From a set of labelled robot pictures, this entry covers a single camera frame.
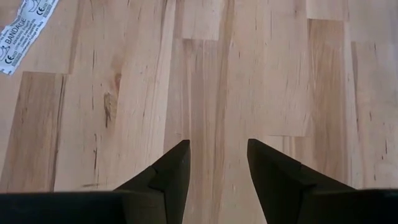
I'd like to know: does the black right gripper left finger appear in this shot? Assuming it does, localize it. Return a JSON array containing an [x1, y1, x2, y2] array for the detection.
[[114, 139, 192, 224]]

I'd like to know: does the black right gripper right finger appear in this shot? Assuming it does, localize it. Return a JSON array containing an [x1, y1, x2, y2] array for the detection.
[[247, 138, 356, 224]]

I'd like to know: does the white adhesive bandage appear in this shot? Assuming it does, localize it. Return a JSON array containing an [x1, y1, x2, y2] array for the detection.
[[0, 0, 60, 76]]

